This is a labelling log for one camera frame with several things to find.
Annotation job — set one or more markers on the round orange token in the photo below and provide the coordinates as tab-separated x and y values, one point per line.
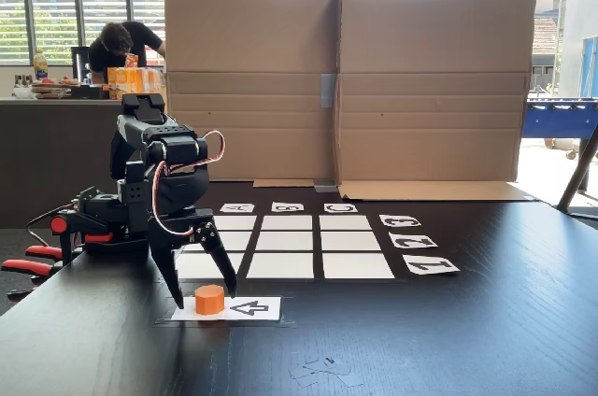
210	302

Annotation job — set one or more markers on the white nine-square paper grid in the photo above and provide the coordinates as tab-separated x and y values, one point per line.
285	242

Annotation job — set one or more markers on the paper sheet letter A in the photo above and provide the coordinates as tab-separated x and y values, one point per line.
237	207

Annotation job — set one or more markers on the paper sheet letter B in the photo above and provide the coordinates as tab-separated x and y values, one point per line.
287	207

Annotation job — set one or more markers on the white arrow paper sheet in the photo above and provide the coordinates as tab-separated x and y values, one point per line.
273	307

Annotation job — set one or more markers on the black red bar clamp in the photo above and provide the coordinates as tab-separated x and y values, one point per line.
58	225

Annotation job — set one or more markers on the orange white carton pack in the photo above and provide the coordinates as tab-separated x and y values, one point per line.
133	83

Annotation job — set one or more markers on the paper sheet letter C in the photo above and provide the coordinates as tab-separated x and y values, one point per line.
341	208

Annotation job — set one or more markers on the dark counter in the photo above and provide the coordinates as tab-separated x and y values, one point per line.
46	158

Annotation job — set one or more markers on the orange snack bag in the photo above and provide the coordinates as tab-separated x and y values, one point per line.
132	61

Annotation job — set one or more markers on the person at counter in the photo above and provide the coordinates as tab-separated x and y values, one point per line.
140	41

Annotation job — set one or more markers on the black kitchen appliance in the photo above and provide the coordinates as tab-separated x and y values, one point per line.
80	66

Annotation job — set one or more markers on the wooden board with food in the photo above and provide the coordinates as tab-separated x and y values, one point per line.
51	90

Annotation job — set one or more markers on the brown cardboard screen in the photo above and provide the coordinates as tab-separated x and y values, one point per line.
434	64
252	41

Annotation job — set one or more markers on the paper sheet number 3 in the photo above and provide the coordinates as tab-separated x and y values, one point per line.
399	221

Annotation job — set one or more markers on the yellow bottle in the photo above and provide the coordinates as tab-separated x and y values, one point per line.
40	66

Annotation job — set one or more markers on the paper sheet number 2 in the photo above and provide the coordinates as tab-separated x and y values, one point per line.
413	241

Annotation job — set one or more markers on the paper sheet number 1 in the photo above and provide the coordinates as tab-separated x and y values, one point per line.
430	265

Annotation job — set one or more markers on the window with blinds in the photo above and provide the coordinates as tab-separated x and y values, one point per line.
51	18

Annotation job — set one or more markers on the blue foosball table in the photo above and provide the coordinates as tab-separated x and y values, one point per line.
560	118

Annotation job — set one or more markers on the grey metal table leg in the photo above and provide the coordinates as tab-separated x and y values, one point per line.
577	172

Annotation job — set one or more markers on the grey duct tape strip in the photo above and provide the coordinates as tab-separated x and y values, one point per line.
326	188
328	90

